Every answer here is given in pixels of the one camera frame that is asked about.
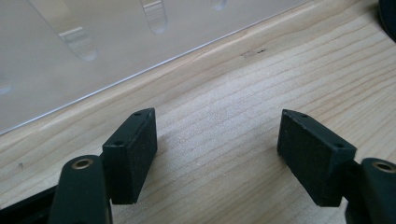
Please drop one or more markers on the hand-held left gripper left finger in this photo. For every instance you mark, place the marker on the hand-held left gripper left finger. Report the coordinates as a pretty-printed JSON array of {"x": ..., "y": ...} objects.
[{"x": 129, "y": 161}]

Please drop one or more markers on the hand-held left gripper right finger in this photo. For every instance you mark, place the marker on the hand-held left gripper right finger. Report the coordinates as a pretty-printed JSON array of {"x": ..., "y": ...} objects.
[{"x": 314, "y": 155}]

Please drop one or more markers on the black round object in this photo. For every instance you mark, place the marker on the black round object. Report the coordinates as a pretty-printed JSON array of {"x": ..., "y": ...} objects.
[{"x": 389, "y": 17}]

